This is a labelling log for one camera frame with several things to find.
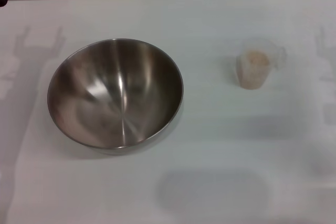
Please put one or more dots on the clear plastic measuring cup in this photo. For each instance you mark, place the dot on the clear plastic measuring cup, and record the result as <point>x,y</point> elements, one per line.
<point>253,77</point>

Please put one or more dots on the stainless steel mixing bowl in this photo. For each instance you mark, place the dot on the stainless steel mixing bowl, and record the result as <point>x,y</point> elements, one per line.
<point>115,95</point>

